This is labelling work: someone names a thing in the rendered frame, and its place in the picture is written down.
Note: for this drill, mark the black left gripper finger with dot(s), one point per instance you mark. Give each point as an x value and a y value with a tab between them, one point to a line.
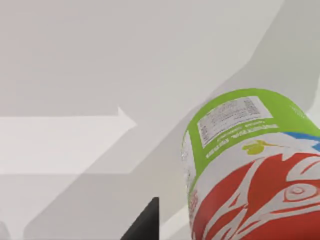
148	223

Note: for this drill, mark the green red and white can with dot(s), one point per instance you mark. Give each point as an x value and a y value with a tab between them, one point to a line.
252	170

